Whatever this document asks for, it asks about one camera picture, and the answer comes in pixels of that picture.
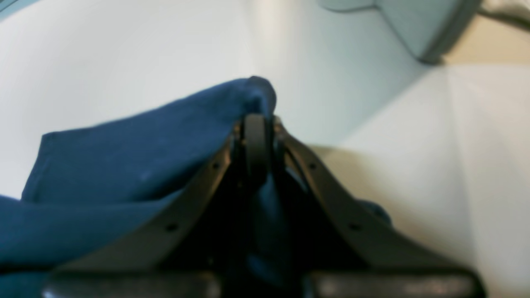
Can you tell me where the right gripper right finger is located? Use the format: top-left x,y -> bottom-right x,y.
271,118 -> 485,298

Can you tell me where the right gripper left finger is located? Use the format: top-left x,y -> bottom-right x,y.
42,114 -> 269,298

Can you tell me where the dark navy t-shirt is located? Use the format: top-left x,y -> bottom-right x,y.
0,76 -> 392,298

